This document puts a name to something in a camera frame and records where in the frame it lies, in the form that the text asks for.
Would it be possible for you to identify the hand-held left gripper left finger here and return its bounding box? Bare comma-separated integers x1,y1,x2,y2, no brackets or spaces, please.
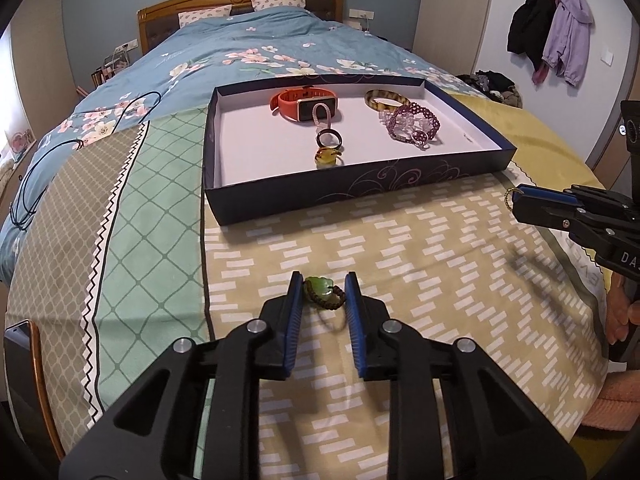
59,270,305,480

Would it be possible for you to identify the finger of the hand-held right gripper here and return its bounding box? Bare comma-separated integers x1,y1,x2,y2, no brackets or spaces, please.
515,184,637,212
511,195,640,242

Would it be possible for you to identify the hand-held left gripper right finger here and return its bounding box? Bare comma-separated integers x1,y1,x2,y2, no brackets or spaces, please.
345,271,586,480

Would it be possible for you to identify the green jade pendant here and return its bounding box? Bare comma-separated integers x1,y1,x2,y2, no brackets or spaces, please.
305,276,347,311

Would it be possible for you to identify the purple bead bracelet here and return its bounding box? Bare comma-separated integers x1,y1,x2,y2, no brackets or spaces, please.
386,101,441,149

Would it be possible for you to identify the yellow amber pendant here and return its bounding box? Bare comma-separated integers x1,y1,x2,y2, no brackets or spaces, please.
314,146,345,168

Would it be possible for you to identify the clear crystal bead bracelet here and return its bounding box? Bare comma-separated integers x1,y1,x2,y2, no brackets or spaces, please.
378,107,434,134

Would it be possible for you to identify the navy cardboard box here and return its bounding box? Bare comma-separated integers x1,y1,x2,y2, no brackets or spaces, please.
203,74,517,226

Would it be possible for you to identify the pink crystal pendant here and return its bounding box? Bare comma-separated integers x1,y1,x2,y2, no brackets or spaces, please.
310,101,336,131

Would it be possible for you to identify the person's right forearm pink sleeve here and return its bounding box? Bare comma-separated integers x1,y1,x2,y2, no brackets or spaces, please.
582,364,640,434

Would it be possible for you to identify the person's right hand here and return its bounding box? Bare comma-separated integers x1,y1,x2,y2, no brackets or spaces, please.
605,272,640,346

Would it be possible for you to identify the yellow blanket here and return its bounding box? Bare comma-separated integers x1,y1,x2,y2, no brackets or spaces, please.
450,92,604,187

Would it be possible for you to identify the green beige patchwork blanket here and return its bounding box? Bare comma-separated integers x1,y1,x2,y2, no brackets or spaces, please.
0,105,610,480

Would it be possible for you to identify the pile of dark clothes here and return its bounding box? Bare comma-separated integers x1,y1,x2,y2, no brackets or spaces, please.
455,70,524,109

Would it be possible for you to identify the beige wardrobe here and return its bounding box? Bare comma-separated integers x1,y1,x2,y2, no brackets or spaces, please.
585,0,640,171

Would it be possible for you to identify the purple jacket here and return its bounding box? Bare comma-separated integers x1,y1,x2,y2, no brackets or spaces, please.
542,0,595,87

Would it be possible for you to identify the black jacket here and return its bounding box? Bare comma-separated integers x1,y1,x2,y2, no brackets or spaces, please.
507,0,557,72

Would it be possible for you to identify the amber tortoiseshell bangle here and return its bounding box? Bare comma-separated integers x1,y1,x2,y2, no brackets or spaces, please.
364,89,414,114

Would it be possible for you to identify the olive yellow garment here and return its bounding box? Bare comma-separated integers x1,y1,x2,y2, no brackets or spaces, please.
570,425,640,480

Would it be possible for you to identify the orange smartwatch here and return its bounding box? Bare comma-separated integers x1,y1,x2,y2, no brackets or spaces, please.
270,87,337,124

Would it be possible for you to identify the blue floral duvet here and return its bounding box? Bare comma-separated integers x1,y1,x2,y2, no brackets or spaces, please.
0,7,482,283

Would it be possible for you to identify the nightstand clutter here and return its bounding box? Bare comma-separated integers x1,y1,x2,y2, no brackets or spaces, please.
75,50,132,95

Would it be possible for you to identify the white patterned pillow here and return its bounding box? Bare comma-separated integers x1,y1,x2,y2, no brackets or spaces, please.
179,4,233,29
251,0,307,12

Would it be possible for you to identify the wooden bed headboard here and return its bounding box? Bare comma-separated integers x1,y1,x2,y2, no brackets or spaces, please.
137,0,346,56

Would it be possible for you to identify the black cable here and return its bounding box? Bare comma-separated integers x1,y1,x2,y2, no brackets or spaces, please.
10,91,161,232

